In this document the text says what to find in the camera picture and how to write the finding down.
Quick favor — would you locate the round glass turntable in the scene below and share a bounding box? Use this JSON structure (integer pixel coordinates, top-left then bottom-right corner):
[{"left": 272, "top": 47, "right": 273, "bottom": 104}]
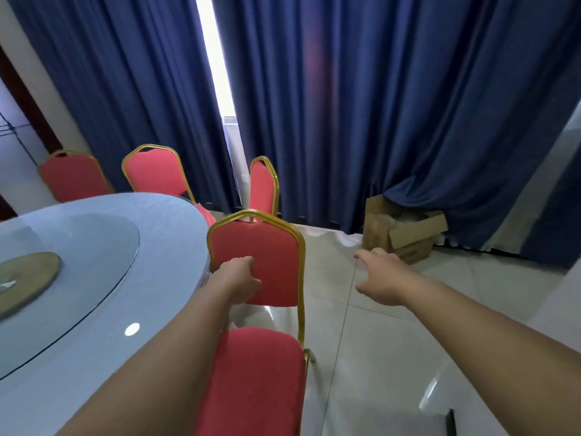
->
[{"left": 0, "top": 213, "right": 141, "bottom": 382}]

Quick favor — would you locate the dark brown door frame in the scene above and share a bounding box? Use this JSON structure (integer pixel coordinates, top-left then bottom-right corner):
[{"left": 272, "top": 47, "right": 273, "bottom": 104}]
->
[{"left": 0, "top": 44, "right": 63, "bottom": 222}]

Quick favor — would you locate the person's left hand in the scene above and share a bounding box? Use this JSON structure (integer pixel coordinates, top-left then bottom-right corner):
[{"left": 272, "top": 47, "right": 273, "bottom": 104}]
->
[{"left": 211, "top": 256, "right": 263, "bottom": 307}]

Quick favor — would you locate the person's right hand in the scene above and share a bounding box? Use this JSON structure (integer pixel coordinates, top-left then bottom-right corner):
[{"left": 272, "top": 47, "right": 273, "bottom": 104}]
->
[{"left": 353, "top": 248, "right": 416, "bottom": 307}]

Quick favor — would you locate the wide blue curtain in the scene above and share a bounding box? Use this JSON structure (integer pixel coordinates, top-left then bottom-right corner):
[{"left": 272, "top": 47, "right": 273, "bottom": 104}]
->
[{"left": 211, "top": 0, "right": 581, "bottom": 251}]

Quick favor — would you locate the open cardboard box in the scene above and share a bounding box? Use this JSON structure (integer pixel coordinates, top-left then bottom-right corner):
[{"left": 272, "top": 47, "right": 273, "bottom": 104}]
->
[{"left": 361, "top": 195, "right": 449, "bottom": 265}]

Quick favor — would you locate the person's right forearm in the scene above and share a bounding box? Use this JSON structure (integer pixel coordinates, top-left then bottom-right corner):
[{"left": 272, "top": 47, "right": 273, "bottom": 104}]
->
[{"left": 399, "top": 270, "right": 581, "bottom": 436}]

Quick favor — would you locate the red gold-framed banquet chair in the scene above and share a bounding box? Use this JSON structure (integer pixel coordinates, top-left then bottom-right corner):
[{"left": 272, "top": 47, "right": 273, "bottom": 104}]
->
[
  {"left": 121, "top": 144, "right": 217, "bottom": 228},
  {"left": 194, "top": 210, "right": 315, "bottom": 436},
  {"left": 37, "top": 150, "right": 114, "bottom": 204},
  {"left": 248, "top": 155, "right": 281, "bottom": 219}
]

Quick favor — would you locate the round beige turntable base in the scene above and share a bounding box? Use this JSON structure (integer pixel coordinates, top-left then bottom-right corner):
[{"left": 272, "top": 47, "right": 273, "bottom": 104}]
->
[{"left": 0, "top": 252, "right": 62, "bottom": 321}]

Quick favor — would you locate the white curtain lining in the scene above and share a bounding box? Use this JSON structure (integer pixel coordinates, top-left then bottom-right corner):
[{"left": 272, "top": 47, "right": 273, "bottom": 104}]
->
[{"left": 290, "top": 222, "right": 365, "bottom": 256}]

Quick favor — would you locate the narrow blue curtain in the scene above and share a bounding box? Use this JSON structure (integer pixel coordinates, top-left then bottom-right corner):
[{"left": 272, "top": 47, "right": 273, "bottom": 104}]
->
[{"left": 5, "top": 0, "right": 241, "bottom": 214}]

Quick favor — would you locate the bright window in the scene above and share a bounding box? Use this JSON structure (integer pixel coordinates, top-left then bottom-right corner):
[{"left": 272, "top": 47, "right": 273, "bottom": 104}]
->
[{"left": 195, "top": 0, "right": 251, "bottom": 210}]

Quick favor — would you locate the person's left forearm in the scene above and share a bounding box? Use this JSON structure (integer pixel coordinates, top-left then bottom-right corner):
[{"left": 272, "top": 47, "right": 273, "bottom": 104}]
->
[{"left": 57, "top": 276, "right": 238, "bottom": 436}]

